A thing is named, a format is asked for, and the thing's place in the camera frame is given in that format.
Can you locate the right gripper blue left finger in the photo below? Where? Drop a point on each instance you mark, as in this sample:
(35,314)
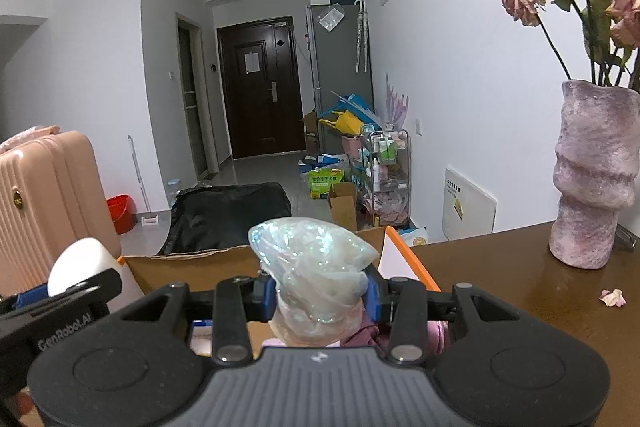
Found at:
(264,297)

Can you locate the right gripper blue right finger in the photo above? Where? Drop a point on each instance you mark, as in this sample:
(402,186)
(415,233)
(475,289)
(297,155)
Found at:
(377,299)

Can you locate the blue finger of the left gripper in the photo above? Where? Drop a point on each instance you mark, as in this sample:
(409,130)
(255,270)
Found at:
(34,295)

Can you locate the iridescent plastic bag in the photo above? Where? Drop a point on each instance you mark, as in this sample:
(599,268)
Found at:
(318,268)

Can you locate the white round foam puff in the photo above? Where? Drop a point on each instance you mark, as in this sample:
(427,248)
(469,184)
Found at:
(85,258)

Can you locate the purple satin scrunchie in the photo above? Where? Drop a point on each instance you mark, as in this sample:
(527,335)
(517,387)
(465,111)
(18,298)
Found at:
(400,336)

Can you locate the person's left hand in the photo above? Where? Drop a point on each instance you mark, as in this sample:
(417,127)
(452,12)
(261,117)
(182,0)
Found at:
(20,405)

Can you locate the red cardboard box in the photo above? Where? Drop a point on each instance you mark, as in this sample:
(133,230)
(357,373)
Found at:
(203,271)

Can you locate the black bag on floor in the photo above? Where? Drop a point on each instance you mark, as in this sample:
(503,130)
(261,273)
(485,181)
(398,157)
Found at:
(208,218)

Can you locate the pink ribbed suitcase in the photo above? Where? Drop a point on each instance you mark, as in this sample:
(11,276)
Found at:
(51,196)

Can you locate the red bucket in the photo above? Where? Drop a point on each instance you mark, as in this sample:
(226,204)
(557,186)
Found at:
(121,208)

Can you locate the fallen rose petal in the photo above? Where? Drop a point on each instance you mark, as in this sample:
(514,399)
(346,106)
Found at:
(614,298)

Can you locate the dark entrance door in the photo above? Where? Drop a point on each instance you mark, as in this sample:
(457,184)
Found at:
(259,76)

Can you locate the grey refrigerator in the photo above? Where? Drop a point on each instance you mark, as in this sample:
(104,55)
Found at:
(332,43)

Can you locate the black eyeglasses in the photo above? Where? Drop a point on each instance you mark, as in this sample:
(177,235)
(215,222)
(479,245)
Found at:
(625,239)

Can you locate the purple textured vase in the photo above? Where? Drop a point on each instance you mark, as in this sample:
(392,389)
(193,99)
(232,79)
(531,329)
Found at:
(597,161)

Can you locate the dried pink rose bouquet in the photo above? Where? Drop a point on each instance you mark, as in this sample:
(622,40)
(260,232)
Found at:
(610,30)

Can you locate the wire storage cart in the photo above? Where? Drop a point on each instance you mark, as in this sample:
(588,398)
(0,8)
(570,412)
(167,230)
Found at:
(383,172)

